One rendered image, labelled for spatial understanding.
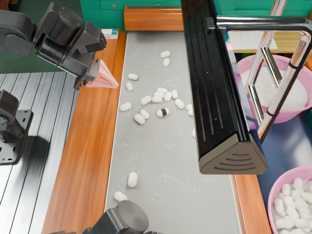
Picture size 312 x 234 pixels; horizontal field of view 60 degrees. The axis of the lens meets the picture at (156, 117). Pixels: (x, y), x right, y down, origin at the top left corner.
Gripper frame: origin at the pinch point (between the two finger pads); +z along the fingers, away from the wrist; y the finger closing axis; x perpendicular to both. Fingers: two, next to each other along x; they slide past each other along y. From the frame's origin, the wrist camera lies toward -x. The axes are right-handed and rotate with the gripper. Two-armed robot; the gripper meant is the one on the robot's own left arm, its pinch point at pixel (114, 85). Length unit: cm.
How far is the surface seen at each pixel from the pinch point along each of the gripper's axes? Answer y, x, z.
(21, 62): 118, 127, -18
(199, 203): -26.8, -4.5, 23.6
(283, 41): 32, -30, 49
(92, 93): 6.4, 12.6, -0.6
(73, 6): 207, 113, 0
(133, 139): -9.0, 5.9, 11.3
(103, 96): 5.0, 10.3, 2.1
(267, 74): 19, -21, 46
